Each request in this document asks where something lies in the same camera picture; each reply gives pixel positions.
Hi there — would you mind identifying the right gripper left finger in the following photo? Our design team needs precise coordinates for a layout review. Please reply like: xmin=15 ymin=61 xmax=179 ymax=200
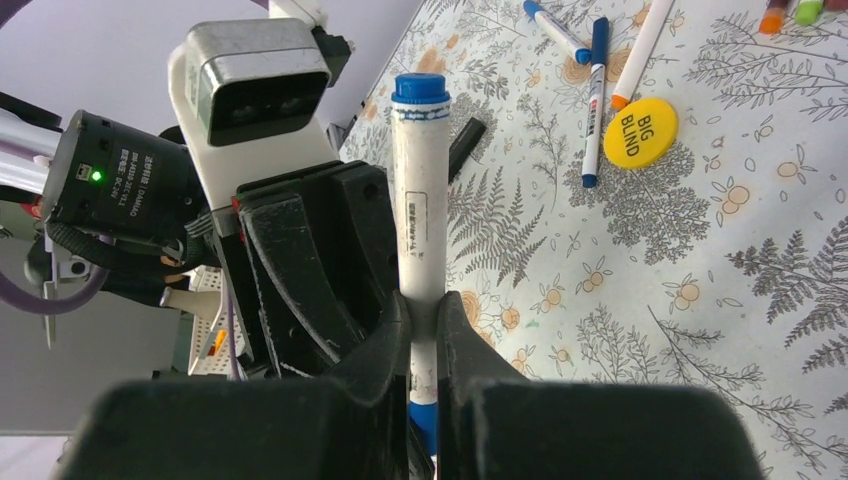
xmin=57 ymin=294 xmax=410 ymax=479

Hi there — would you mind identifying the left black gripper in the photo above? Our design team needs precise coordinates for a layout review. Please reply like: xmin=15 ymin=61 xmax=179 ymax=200
xmin=216 ymin=161 xmax=399 ymax=378

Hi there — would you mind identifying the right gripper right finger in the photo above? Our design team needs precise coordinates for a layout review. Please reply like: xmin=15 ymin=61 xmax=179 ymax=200
xmin=437 ymin=291 xmax=762 ymax=479

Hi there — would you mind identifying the black pink highlighter marker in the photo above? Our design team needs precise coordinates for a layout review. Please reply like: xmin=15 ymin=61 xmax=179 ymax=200
xmin=448 ymin=117 xmax=486 ymax=183

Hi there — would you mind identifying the blue whiteboard marker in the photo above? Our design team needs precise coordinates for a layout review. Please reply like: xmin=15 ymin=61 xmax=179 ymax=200
xmin=391 ymin=73 xmax=451 ymax=457

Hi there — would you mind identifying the blue cap thin pen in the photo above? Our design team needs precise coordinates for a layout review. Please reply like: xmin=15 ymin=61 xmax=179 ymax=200
xmin=581 ymin=17 xmax=610 ymax=189

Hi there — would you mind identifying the orange tip white pen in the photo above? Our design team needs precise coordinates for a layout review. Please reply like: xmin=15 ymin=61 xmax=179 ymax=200
xmin=611 ymin=0 xmax=674 ymax=111

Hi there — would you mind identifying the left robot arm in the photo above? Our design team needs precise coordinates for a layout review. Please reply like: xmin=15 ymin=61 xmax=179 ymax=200
xmin=1 ymin=111 xmax=398 ymax=376

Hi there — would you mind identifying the orange red pen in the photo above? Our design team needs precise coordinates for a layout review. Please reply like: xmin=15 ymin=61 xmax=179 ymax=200
xmin=759 ymin=0 xmax=789 ymax=35

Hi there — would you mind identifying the green cap pen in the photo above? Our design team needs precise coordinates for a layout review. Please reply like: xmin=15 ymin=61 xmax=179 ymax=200
xmin=794 ymin=0 xmax=824 ymax=26

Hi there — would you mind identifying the floral table mat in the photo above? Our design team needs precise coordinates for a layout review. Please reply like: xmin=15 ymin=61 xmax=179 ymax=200
xmin=342 ymin=1 xmax=847 ymax=479

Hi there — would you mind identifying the yellow big blind chip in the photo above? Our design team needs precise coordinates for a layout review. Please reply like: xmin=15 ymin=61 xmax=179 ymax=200
xmin=603 ymin=98 xmax=679 ymax=169

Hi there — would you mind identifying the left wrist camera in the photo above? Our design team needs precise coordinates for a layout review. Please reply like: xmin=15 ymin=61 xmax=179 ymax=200
xmin=168 ymin=18 xmax=351 ymax=210

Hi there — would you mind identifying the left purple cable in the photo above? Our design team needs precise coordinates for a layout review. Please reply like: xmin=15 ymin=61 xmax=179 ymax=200
xmin=0 ymin=0 xmax=270 ymax=316

